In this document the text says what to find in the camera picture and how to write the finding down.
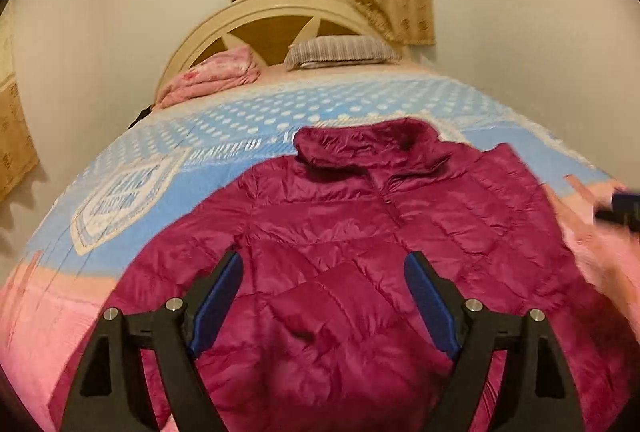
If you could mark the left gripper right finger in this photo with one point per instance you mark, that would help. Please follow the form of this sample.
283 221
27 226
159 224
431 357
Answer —
535 390

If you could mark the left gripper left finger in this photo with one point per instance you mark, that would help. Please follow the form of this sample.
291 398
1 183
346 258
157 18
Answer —
112 388

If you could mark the magenta puffer jacket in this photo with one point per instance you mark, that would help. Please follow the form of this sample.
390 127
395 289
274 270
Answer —
324 335

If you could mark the person's right hand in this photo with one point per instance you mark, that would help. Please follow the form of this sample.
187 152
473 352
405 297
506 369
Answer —
606 255

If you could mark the blue pink bed blanket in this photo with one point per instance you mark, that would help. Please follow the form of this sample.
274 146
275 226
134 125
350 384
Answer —
171 161

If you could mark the black item beside bed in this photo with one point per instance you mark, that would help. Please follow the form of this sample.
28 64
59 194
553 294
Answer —
142 115

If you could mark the striped pillow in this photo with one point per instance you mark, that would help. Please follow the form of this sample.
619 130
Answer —
339 50

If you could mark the folded pink quilt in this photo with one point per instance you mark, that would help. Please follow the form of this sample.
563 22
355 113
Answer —
228 69

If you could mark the cream wooden headboard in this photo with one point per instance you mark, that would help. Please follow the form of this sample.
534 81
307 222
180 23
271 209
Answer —
268 28

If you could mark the beige curtain left wall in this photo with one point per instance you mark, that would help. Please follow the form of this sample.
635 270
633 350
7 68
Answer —
17 151

